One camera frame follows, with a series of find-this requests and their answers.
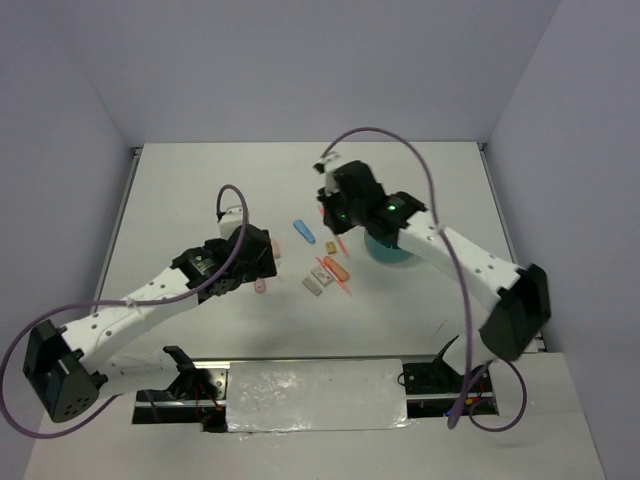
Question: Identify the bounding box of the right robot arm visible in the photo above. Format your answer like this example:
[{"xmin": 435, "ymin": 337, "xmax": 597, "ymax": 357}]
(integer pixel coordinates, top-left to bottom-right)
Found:
[{"xmin": 314, "ymin": 160, "xmax": 551, "ymax": 391}]

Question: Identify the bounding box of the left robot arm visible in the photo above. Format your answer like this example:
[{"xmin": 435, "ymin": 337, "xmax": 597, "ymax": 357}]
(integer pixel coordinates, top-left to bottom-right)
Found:
[{"xmin": 23, "ymin": 225, "xmax": 277, "ymax": 423}]

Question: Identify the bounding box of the pink translucent case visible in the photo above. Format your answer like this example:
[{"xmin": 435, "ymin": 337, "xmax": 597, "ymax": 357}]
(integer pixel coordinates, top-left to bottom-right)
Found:
[{"xmin": 254, "ymin": 279, "xmax": 267, "ymax": 294}]

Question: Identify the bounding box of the teal round desk organizer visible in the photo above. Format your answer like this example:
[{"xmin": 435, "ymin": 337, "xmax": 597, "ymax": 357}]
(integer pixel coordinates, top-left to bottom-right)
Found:
[{"xmin": 363, "ymin": 232, "xmax": 421, "ymax": 267}]

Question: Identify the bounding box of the blue translucent case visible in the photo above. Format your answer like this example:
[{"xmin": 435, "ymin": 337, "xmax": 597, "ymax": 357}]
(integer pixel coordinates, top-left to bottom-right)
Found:
[{"xmin": 292, "ymin": 219, "xmax": 316, "ymax": 245}]

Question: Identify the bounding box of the grey white eraser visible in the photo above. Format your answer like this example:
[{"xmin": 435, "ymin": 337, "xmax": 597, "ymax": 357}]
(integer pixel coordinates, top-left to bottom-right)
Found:
[{"xmin": 302, "ymin": 277, "xmax": 322, "ymax": 296}]

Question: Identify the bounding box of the pink highlighter pen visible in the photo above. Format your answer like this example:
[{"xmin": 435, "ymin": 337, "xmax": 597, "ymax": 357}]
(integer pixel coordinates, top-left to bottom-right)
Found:
[{"xmin": 315, "ymin": 256, "xmax": 353, "ymax": 297}]

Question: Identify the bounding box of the orange translucent case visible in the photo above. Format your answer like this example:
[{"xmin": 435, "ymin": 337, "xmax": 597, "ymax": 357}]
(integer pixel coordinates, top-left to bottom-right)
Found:
[{"xmin": 324, "ymin": 256, "xmax": 350, "ymax": 282}]

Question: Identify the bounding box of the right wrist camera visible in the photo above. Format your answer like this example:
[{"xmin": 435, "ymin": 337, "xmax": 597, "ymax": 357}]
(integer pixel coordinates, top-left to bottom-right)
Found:
[{"xmin": 313, "ymin": 151, "xmax": 341, "ymax": 196}]

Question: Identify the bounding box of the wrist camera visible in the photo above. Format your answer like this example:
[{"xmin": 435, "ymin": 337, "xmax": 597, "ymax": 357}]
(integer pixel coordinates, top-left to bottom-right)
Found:
[
  {"xmin": 313, "ymin": 151, "xmax": 341, "ymax": 196},
  {"xmin": 218, "ymin": 205, "xmax": 248, "ymax": 240}
]

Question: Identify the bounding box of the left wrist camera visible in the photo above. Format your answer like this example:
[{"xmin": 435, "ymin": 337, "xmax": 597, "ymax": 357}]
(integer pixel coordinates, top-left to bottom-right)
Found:
[{"xmin": 218, "ymin": 205, "xmax": 248, "ymax": 240}]

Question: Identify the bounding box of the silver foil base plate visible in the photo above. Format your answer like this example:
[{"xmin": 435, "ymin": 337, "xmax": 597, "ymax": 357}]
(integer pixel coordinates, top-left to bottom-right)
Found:
[{"xmin": 226, "ymin": 359, "xmax": 409, "ymax": 433}]

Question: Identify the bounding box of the black mounting rail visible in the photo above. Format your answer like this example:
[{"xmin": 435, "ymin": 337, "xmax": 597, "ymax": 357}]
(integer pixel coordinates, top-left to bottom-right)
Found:
[{"xmin": 132, "ymin": 355, "xmax": 501, "ymax": 434}]

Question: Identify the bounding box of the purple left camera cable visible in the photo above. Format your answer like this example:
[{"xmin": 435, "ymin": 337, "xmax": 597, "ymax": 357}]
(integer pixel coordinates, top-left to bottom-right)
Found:
[{"xmin": 0, "ymin": 184, "xmax": 250, "ymax": 441}]

